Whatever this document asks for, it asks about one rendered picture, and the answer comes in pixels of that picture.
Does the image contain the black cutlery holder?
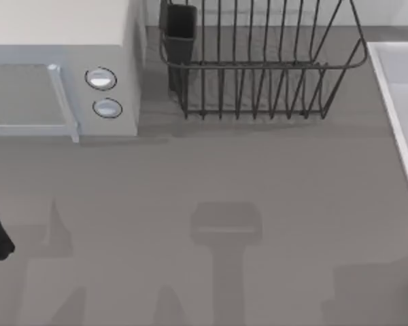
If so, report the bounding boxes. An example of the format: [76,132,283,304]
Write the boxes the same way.
[158,0,199,94]

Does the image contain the glass microwave door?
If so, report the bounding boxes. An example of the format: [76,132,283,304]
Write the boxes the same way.
[0,63,80,143]

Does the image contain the pale microwave oven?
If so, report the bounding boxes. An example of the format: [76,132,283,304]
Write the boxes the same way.
[0,0,147,143]

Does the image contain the black wire dish rack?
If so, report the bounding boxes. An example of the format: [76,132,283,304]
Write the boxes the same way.
[158,0,368,121]

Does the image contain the round silver microwave knob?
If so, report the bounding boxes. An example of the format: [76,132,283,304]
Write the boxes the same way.
[84,67,118,92]
[92,97,123,120]

